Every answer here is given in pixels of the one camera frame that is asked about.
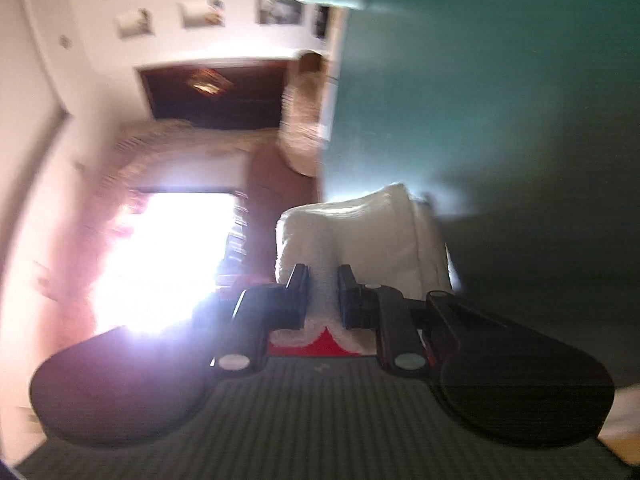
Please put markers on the red cup with white lid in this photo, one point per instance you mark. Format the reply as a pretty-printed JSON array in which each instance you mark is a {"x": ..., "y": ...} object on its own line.
[{"x": 320, "y": 347}]

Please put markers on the beige quilted sofa cover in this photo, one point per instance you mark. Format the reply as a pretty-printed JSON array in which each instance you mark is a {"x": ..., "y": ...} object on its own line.
[{"x": 302, "y": 120}]

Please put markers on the white towel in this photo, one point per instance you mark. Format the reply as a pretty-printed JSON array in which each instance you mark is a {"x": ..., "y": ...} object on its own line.
[{"x": 370, "y": 240}]

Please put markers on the dark wooden door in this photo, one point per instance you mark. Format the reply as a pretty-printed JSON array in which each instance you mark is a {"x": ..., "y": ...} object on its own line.
[{"x": 220, "y": 105}]

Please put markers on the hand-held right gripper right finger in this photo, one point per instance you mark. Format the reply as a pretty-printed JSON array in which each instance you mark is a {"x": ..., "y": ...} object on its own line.
[{"x": 355, "y": 305}]

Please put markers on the framed wall picture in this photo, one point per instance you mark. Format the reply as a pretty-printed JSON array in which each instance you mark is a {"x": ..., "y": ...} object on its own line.
[
  {"x": 322, "y": 22},
  {"x": 280, "y": 10},
  {"x": 202, "y": 13},
  {"x": 134, "y": 22}
]

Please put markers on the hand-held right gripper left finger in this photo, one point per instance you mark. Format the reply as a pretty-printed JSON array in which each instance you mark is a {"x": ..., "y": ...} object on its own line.
[{"x": 295, "y": 305}]

